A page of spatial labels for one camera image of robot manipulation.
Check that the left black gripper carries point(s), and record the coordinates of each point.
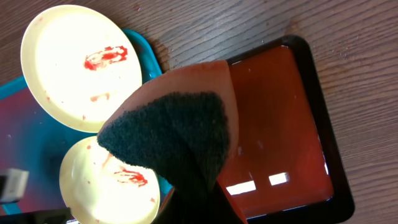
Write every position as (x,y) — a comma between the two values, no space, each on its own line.
(13,184)

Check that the yellow-green plate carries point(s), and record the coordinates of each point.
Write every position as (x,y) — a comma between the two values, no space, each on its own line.
(78,65)
(99,188)

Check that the black tray with red water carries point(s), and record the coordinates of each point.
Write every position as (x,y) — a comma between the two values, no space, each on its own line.
(287,167)

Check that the teal serving tray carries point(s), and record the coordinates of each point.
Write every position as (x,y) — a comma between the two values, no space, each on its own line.
(34,141)

